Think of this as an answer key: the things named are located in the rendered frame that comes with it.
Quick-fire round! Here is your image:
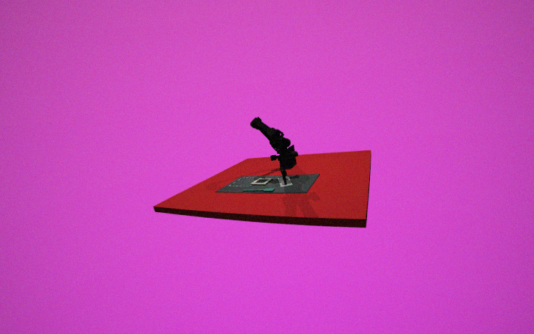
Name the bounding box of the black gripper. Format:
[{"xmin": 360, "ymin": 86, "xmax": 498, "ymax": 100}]
[{"xmin": 270, "ymin": 146, "xmax": 298, "ymax": 167}]

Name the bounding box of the beige square tile with dark centre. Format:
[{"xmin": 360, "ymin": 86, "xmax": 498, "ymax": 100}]
[{"xmin": 251, "ymin": 178, "xmax": 272, "ymax": 184}]

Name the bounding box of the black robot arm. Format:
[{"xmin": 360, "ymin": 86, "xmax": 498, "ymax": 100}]
[{"xmin": 250, "ymin": 117, "xmax": 291, "ymax": 154}]

